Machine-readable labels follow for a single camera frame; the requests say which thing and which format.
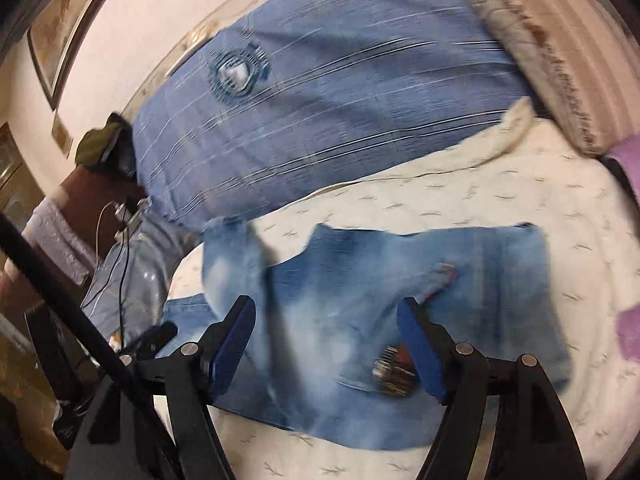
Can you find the striped floral pillow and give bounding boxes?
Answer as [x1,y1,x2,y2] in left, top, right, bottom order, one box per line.
[462,0,640,156]

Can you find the purple cloth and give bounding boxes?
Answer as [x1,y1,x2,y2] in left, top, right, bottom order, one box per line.
[600,135,640,361]

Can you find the cream leaf-print blanket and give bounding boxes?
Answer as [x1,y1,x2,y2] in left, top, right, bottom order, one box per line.
[150,97,640,480]

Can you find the white charger plug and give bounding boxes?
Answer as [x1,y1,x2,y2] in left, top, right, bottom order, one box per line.
[114,199,151,242]

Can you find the dark green cap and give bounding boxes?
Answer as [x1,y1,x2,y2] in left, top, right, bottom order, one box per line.
[75,112,138,176]

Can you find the large framed wall picture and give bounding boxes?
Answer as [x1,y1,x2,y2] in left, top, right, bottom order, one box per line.
[25,0,126,111]

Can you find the lavender cloth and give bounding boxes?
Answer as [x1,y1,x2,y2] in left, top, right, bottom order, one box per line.
[30,199,98,286]

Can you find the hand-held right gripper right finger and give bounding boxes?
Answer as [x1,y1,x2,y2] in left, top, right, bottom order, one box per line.
[397,296,588,480]

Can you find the white charging cable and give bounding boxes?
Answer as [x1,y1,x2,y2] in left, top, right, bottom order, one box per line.
[94,200,126,273]

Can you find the blue plaid duvet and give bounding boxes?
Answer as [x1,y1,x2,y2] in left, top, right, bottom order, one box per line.
[131,0,538,231]

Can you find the wooden door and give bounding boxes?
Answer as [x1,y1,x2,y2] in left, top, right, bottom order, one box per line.
[0,120,43,241]

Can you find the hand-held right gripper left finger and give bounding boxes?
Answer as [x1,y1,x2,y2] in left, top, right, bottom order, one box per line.
[65,296,257,480]

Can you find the small framed wall picture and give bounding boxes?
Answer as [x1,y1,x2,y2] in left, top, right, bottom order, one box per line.
[51,112,74,158]

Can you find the black cable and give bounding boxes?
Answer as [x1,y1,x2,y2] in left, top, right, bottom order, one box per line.
[112,220,137,348]

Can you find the dark brown furniture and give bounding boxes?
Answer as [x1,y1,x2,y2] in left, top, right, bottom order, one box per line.
[20,162,151,281]

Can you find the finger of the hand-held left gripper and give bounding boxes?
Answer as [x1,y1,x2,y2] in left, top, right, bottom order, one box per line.
[131,322,179,359]

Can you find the black rod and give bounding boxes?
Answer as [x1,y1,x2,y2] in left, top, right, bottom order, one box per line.
[0,212,181,480]

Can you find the blue denim pants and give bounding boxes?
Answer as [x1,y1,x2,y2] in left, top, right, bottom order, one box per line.
[162,220,573,453]

